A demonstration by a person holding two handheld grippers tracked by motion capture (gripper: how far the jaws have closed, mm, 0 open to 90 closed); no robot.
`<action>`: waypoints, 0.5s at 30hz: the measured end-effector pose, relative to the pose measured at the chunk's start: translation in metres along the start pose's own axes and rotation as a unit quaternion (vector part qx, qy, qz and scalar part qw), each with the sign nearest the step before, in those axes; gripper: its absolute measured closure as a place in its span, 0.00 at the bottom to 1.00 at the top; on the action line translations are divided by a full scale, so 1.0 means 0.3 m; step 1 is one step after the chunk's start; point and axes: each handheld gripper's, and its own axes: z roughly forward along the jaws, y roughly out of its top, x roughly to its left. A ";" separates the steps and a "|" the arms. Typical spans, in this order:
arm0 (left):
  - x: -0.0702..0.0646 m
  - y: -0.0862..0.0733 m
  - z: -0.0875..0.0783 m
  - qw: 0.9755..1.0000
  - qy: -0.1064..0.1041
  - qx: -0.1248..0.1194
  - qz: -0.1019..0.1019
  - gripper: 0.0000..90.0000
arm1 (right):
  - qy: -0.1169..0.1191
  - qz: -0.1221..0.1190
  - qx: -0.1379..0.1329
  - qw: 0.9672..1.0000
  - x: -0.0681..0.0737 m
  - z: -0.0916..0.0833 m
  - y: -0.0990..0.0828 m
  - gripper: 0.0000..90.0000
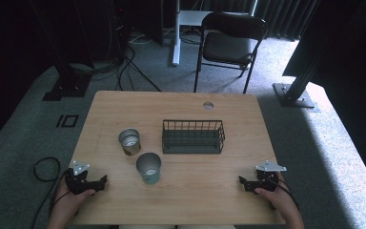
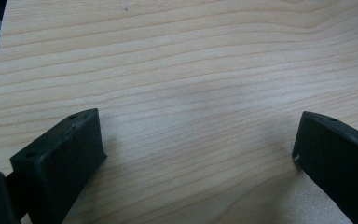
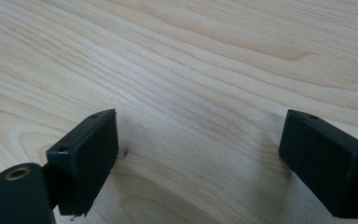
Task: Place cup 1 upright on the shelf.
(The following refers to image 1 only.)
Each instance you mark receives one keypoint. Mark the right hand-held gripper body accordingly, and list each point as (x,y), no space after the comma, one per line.
(268,178)

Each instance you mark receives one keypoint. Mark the silver metal cup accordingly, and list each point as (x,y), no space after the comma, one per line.
(129,142)

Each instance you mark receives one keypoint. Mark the teal metal cup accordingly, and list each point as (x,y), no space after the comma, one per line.
(149,168)

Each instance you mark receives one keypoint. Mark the dark curtain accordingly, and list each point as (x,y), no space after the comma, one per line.
(282,19)

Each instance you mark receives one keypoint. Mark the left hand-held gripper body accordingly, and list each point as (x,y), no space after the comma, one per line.
(76,181)

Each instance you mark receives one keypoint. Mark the black metal stand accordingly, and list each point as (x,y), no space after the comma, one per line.
(295,95)
(70,82)

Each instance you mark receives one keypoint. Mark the person's left hand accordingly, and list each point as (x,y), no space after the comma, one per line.
(71,203)

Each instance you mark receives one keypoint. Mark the person's right hand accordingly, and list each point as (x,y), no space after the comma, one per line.
(276,200)

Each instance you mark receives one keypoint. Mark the black folding chair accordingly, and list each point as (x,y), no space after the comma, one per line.
(228,47)

